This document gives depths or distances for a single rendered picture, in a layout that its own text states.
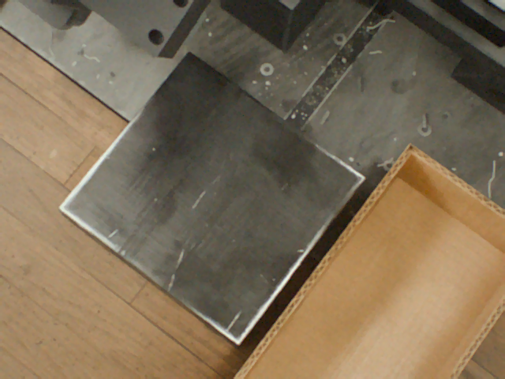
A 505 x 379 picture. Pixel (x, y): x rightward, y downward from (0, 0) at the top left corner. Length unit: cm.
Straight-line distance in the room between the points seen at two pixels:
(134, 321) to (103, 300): 3
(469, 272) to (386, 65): 18
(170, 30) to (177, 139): 22
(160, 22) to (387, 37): 31
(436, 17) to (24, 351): 39
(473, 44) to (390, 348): 23
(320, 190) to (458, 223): 11
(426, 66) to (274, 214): 18
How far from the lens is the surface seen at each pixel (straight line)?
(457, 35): 79
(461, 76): 85
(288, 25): 80
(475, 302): 81
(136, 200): 79
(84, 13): 68
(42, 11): 67
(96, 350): 80
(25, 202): 82
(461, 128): 85
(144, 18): 60
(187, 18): 60
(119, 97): 84
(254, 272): 78
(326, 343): 79
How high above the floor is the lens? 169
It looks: 75 degrees down
